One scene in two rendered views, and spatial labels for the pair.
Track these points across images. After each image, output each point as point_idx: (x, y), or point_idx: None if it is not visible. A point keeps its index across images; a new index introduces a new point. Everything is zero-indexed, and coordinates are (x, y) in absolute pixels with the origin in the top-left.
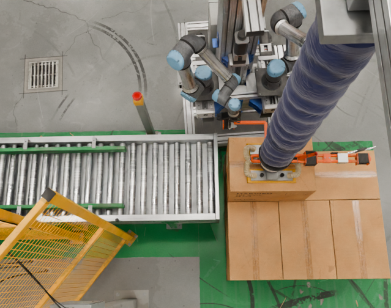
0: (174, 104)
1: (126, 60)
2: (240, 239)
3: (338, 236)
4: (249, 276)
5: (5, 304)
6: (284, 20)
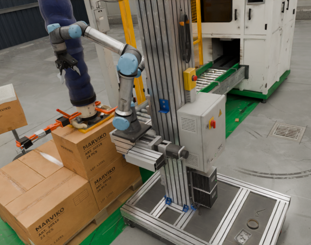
0: None
1: (277, 171)
2: None
3: (27, 170)
4: None
5: (124, 18)
6: (124, 45)
